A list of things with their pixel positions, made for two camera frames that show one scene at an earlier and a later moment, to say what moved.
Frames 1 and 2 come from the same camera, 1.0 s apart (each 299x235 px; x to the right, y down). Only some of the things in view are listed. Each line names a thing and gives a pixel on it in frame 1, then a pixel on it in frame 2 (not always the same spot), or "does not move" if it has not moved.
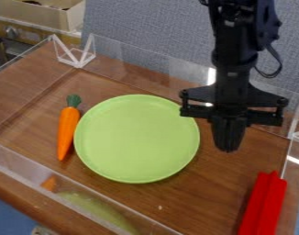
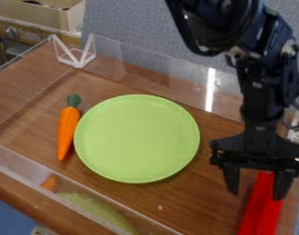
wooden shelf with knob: (30, 33) does not move
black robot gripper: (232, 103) -> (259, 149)
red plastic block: (263, 208) does not move
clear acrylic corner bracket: (76, 58) does not move
